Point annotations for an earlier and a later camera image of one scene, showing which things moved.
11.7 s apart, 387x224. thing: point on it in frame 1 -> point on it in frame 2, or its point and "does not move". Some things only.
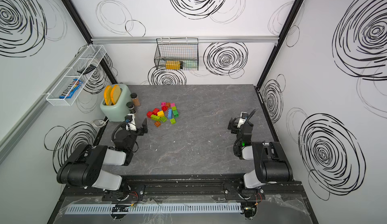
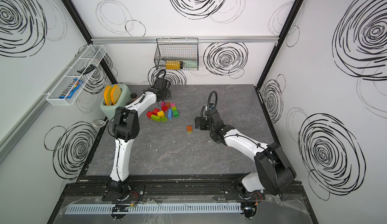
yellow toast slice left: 108,94 does not move
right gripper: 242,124 -> 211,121
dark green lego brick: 176,114 does not move
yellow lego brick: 160,113 does not move
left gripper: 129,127 -> 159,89
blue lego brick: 170,114 does not move
